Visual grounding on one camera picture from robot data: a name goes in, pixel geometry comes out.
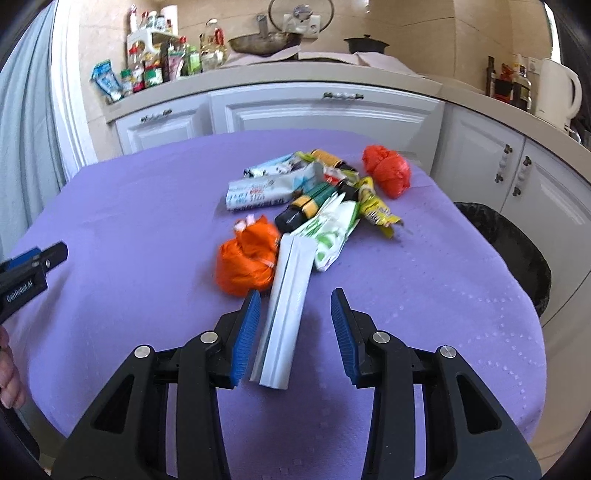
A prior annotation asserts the beige kitchen countertop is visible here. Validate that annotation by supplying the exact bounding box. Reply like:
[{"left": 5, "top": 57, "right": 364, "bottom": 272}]
[{"left": 105, "top": 59, "right": 591, "bottom": 153}]

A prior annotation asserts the black yellow marker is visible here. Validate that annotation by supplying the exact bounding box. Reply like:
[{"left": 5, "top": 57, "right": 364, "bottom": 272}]
[{"left": 275, "top": 194, "right": 320, "bottom": 234}]

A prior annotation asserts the metal wok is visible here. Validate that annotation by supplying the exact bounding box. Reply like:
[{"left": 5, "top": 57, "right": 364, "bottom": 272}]
[{"left": 228, "top": 31, "right": 304, "bottom": 57}]

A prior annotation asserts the small white cabinet door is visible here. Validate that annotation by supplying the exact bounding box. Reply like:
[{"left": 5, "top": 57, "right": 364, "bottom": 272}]
[{"left": 115, "top": 99, "right": 212, "bottom": 154}]

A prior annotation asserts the long white carton box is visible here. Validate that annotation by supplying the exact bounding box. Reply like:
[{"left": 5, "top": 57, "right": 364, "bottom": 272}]
[{"left": 249, "top": 233, "right": 309, "bottom": 390}]

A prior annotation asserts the red black box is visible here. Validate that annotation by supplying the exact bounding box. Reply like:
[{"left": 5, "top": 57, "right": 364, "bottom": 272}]
[{"left": 496, "top": 64, "right": 516, "bottom": 101}]

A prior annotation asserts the dark sauce bottle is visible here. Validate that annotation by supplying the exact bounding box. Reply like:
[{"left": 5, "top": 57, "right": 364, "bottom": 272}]
[{"left": 512, "top": 53, "right": 533, "bottom": 112}]

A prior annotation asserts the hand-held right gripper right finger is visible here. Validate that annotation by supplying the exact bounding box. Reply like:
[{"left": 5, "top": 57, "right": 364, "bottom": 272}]
[{"left": 330, "top": 287, "right": 542, "bottom": 480}]

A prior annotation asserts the red white wrapper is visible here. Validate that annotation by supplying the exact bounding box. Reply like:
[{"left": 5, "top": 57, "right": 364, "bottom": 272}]
[{"left": 323, "top": 166, "right": 359, "bottom": 184}]

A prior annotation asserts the white spice rack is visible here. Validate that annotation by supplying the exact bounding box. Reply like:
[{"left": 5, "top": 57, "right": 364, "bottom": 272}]
[{"left": 126, "top": 31, "right": 179, "bottom": 70}]

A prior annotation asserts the black pot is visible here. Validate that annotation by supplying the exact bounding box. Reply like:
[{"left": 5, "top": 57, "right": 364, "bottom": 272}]
[{"left": 345, "top": 33, "right": 390, "bottom": 56}]

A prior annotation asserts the glass pot lid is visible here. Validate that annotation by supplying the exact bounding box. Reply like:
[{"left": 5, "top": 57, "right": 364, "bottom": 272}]
[{"left": 269, "top": 0, "right": 334, "bottom": 36}]

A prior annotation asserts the yellow snack wrapper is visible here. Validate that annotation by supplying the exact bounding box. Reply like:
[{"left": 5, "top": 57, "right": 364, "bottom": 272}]
[{"left": 357, "top": 177, "right": 403, "bottom": 241}]

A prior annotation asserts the purple tablecloth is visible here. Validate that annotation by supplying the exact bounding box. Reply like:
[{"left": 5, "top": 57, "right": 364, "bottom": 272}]
[{"left": 0, "top": 129, "right": 548, "bottom": 480}]

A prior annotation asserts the white blue printed packet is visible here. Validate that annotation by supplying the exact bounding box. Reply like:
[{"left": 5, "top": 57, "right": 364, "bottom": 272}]
[{"left": 226, "top": 161, "right": 325, "bottom": 212}]

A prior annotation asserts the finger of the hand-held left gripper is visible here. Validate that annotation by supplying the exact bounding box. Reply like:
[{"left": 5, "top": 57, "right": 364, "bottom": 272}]
[
  {"left": 0, "top": 248, "right": 41, "bottom": 274},
  {"left": 35, "top": 241, "right": 69, "bottom": 278}
]

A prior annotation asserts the grey curtain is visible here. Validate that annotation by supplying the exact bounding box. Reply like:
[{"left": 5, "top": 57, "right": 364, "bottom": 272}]
[{"left": 0, "top": 7, "right": 63, "bottom": 243}]

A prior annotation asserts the wide white cabinet drawer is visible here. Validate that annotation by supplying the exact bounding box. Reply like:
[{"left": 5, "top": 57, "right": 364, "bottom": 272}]
[{"left": 209, "top": 87, "right": 445, "bottom": 177}]

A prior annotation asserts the person's left hand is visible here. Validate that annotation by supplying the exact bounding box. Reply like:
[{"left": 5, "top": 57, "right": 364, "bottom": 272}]
[{"left": 0, "top": 325, "right": 27, "bottom": 409}]

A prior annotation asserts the red plastic bag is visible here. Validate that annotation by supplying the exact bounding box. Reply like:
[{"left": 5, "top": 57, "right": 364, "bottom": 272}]
[{"left": 361, "top": 145, "right": 412, "bottom": 199}]

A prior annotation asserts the orange plastic bag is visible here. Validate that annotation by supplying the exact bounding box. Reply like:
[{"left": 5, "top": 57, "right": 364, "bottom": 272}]
[{"left": 217, "top": 215, "right": 283, "bottom": 296}]

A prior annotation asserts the blue snack packet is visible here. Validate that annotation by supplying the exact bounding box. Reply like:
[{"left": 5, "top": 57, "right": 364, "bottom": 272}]
[{"left": 89, "top": 59, "right": 123, "bottom": 105}]

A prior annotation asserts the white blue tube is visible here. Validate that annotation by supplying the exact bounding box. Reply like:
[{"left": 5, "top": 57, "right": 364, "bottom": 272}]
[{"left": 242, "top": 154, "right": 315, "bottom": 179}]

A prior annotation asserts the trash bin with black bag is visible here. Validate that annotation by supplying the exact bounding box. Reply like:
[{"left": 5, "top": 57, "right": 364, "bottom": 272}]
[{"left": 452, "top": 201, "right": 553, "bottom": 320}]

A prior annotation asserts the green battery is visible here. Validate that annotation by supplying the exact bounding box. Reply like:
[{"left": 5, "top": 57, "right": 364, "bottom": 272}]
[{"left": 302, "top": 182, "right": 339, "bottom": 200}]

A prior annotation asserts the cooking oil bottle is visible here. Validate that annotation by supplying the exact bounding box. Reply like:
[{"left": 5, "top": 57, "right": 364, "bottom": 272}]
[{"left": 199, "top": 18, "right": 230, "bottom": 71}]

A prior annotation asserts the white electric kettle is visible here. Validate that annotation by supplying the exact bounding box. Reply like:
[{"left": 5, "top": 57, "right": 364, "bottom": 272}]
[{"left": 534, "top": 57, "right": 584, "bottom": 133}]

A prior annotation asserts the white wall socket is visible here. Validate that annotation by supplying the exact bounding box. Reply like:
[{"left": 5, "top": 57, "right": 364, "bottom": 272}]
[{"left": 282, "top": 12, "right": 321, "bottom": 36}]

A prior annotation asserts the group of spice jars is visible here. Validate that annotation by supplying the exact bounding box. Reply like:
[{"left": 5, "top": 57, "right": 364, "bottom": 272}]
[{"left": 120, "top": 39, "right": 202, "bottom": 95}]

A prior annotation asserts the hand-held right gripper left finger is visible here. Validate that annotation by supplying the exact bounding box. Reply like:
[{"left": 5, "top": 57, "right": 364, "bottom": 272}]
[{"left": 51, "top": 290, "right": 262, "bottom": 480}]

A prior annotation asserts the white green wrapper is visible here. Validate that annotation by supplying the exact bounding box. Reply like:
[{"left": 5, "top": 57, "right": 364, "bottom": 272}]
[{"left": 299, "top": 194, "right": 361, "bottom": 273}]

